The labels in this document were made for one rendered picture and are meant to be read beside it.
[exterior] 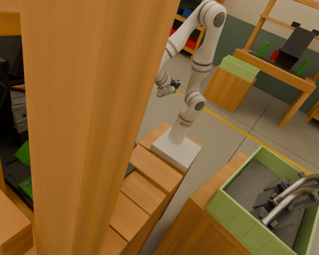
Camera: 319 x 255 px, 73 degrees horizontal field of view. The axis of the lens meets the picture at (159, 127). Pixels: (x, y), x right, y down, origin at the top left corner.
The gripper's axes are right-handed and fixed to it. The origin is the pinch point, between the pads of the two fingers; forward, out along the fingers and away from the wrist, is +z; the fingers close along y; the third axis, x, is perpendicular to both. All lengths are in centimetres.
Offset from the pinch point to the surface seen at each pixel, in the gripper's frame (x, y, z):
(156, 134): 16.0, 21.6, 18.1
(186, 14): -345, 6, 366
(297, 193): 63, -41, 7
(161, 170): 40.1, 14.0, -4.8
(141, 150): 27.7, 23.3, -4.4
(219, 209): 64, -7, 6
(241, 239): 78, -13, 8
